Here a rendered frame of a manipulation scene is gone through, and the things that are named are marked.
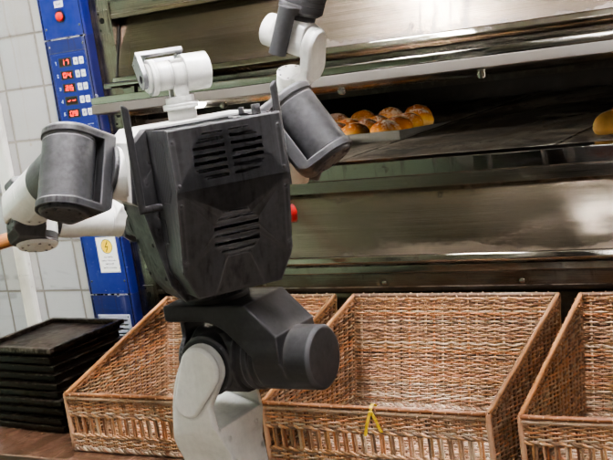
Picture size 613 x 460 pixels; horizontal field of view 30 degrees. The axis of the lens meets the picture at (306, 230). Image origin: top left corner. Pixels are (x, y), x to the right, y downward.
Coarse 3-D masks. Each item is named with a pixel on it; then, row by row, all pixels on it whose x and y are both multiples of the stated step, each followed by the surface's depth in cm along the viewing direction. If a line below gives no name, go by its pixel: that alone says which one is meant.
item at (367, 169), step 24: (576, 144) 258; (600, 144) 253; (336, 168) 288; (360, 168) 284; (384, 168) 281; (408, 168) 278; (432, 168) 274; (456, 168) 271; (480, 168) 268; (504, 168) 265
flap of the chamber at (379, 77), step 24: (552, 48) 238; (576, 48) 236; (600, 48) 233; (360, 72) 262; (384, 72) 259; (408, 72) 256; (432, 72) 253; (456, 72) 254; (504, 72) 264; (168, 96) 291; (216, 96) 283; (240, 96) 280; (264, 96) 283
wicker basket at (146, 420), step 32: (160, 320) 317; (320, 320) 286; (128, 352) 305; (160, 352) 317; (96, 384) 293; (128, 384) 305; (160, 384) 316; (96, 416) 279; (128, 416) 275; (160, 416) 270; (96, 448) 282; (128, 448) 277; (160, 448) 271
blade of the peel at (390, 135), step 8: (448, 120) 357; (416, 128) 336; (424, 128) 341; (352, 136) 335; (360, 136) 333; (368, 136) 332; (376, 136) 331; (384, 136) 330; (392, 136) 328; (400, 136) 327; (408, 136) 331
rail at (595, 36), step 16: (608, 32) 232; (480, 48) 247; (496, 48) 245; (512, 48) 243; (528, 48) 241; (352, 64) 263; (368, 64) 261; (384, 64) 259; (400, 64) 257; (416, 64) 255; (224, 80) 282; (240, 80) 279; (256, 80) 277; (272, 80) 275; (112, 96) 301; (128, 96) 298; (144, 96) 295; (160, 96) 293
